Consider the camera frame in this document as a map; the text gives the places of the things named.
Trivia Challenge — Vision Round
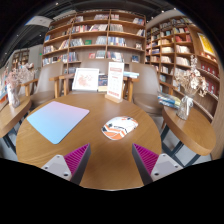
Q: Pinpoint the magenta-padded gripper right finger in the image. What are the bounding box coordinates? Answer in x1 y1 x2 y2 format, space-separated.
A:
131 143 184 186

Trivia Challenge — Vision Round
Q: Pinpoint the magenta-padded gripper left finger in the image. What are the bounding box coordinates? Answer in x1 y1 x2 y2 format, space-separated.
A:
41 143 92 186

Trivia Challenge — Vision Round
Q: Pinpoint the white orange patterned computer mouse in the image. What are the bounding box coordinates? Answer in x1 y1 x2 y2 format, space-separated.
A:
101 115 139 141

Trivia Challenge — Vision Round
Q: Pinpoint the pastel blue pink mouse pad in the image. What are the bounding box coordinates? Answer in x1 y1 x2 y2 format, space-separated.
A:
26 100 91 145

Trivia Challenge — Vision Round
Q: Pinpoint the round wooden side table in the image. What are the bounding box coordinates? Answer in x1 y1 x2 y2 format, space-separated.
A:
160 105 217 168
0 94 33 154

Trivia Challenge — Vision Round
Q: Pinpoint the stack of blue yellow books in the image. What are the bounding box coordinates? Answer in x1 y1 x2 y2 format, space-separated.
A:
157 91 182 110

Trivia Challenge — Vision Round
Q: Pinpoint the glass vase with dried flowers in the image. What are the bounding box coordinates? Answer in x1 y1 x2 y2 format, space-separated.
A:
5 63 36 109
174 54 208 121

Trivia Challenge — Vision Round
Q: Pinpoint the brown padded wooden armchair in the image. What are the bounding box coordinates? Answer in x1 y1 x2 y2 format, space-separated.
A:
49 59 135 101
128 62 165 116
21 62 65 108

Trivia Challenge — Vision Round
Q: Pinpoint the dark upright book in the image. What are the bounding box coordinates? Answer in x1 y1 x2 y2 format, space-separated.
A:
97 74 109 93

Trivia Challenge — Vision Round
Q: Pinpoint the white framed floral picture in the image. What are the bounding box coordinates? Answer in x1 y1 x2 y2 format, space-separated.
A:
71 67 100 92

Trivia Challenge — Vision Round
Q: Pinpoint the white sign in wooden base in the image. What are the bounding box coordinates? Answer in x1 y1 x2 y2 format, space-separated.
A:
104 61 126 104

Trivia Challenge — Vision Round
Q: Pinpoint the distant wooden bookshelf unit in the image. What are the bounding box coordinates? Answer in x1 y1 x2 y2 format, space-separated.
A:
11 49 30 72

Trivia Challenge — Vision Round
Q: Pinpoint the curved wooden bookshelf unit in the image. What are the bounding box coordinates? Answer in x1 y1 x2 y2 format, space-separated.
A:
144 14 221 122

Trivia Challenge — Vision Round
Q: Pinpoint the large wooden bookshelf unit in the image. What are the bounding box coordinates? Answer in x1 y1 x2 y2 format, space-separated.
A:
41 9 147 75

